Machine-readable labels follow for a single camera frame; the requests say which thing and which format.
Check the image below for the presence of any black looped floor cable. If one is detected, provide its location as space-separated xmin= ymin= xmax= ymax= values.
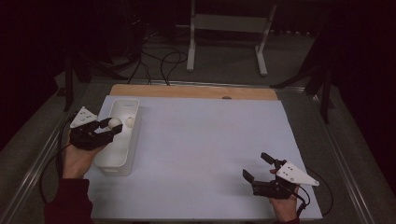
xmin=159 ymin=50 xmax=189 ymax=87

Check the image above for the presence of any person's right hand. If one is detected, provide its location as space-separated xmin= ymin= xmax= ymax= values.
xmin=268 ymin=185 xmax=301 ymax=224

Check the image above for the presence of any white table sheet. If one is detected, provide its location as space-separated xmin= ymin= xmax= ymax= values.
xmin=60 ymin=94 xmax=324 ymax=222

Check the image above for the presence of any black floor cable bundle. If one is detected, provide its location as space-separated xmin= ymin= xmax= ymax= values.
xmin=125 ymin=31 xmax=153 ymax=86

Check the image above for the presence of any black tripod stand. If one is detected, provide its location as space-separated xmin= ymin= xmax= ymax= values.
xmin=62 ymin=52 xmax=130 ymax=113

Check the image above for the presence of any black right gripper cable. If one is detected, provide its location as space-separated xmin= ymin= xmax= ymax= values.
xmin=292 ymin=166 xmax=334 ymax=218

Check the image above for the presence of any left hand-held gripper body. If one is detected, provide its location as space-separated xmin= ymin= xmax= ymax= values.
xmin=68 ymin=105 xmax=114 ymax=151

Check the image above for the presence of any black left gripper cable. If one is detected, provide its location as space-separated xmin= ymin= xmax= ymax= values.
xmin=39 ymin=113 xmax=78 ymax=204

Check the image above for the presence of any person's left hand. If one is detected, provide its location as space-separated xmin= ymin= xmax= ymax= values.
xmin=62 ymin=143 xmax=106 ymax=180

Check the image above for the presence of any black floor stand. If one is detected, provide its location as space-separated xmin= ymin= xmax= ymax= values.
xmin=270 ymin=62 xmax=336 ymax=125

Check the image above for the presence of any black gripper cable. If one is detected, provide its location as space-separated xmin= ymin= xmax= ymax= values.
xmin=39 ymin=113 xmax=78 ymax=204
xmin=292 ymin=166 xmax=334 ymax=218

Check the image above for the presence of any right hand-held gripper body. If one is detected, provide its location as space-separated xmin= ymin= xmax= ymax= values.
xmin=251 ymin=159 xmax=320 ymax=201

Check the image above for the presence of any white plastic bin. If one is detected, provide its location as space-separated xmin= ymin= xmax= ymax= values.
xmin=92 ymin=98 xmax=140 ymax=177

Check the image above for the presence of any white metal stand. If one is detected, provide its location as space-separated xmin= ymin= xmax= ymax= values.
xmin=176 ymin=0 xmax=278 ymax=77

